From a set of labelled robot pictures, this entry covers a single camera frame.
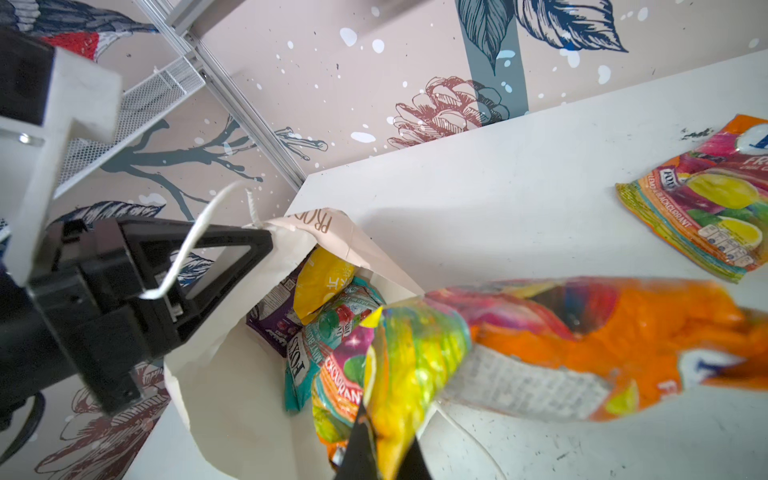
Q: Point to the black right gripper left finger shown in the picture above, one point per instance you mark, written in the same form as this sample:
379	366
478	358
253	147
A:
360	459

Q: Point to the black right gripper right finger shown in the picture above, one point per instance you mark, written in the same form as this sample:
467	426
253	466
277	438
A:
411	464

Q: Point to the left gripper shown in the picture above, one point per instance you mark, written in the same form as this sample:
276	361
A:
82	312

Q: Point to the printed paper bag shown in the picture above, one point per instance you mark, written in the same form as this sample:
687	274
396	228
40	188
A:
225	381

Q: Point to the yellow snack packet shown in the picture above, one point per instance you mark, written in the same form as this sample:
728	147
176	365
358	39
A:
322	277

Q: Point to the orange candy packet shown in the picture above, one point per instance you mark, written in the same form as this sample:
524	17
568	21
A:
558	350

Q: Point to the Fox's fruits candy packet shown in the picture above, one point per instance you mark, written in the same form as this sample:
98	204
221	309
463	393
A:
710	203

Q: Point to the teal snack packet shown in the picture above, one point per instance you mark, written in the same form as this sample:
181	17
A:
309	348

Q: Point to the purple snack packet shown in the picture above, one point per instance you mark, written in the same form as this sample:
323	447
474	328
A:
274	317

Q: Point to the white wire mesh basket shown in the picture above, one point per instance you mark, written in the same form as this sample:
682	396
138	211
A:
142	106

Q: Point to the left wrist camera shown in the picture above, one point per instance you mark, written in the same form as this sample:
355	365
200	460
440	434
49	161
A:
48	96

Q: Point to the aluminium corner frame post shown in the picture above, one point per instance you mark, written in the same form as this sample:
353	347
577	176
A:
182	24

